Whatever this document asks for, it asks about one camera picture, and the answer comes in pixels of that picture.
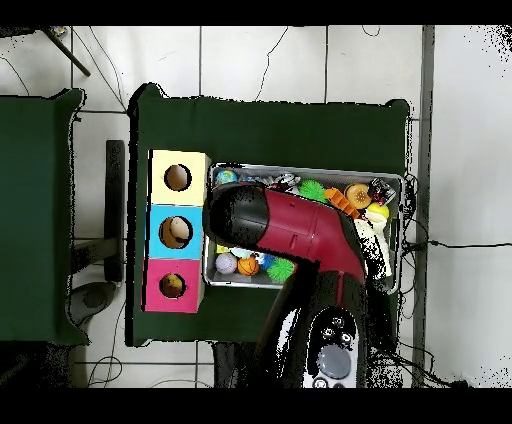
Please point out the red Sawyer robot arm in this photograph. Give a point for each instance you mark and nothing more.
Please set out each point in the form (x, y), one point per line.
(300, 228)

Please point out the wooden box with three holes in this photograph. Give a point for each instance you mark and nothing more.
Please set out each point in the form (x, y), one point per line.
(198, 188)

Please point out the shallow metal mesh bin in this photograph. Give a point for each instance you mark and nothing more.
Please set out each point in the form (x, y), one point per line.
(240, 280)

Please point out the globe print ball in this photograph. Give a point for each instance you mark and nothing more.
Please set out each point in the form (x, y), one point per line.
(226, 176)

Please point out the white baseball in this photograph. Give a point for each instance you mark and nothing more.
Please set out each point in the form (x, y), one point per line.
(226, 263)

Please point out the green spiky ball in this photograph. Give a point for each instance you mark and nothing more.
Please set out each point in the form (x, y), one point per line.
(312, 190)

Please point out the dark green table cloth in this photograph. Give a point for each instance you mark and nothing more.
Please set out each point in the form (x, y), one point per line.
(260, 132)
(36, 240)

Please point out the orange plastic block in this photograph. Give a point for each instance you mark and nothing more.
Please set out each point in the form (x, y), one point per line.
(340, 199)

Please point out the toy burger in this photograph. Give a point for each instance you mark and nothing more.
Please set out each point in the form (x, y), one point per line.
(358, 196)

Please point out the cream waffle cloth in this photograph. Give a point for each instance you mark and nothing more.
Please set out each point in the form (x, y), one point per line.
(380, 248)

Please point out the black upright panel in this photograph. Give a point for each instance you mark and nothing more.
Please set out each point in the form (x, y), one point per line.
(115, 200)

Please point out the grey round chair base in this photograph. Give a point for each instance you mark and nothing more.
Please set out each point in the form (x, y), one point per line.
(94, 298)

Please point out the black slanted rod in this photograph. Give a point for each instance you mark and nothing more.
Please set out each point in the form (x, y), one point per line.
(68, 54)

